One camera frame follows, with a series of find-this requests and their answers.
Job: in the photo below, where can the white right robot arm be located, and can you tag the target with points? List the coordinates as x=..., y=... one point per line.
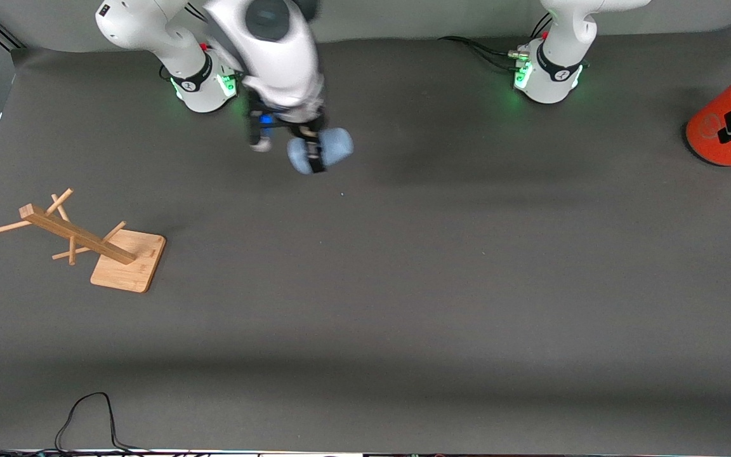
x=276, y=57

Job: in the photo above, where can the wooden mug tree rack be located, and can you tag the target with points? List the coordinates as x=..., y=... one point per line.
x=118, y=260

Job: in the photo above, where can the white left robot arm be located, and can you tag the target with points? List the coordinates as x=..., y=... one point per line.
x=556, y=38

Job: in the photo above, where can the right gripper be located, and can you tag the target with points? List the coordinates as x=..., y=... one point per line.
x=310, y=135

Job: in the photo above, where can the light blue cup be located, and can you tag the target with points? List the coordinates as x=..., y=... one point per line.
x=339, y=147

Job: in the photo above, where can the orange canister with grey lid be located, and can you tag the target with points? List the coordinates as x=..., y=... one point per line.
x=714, y=143

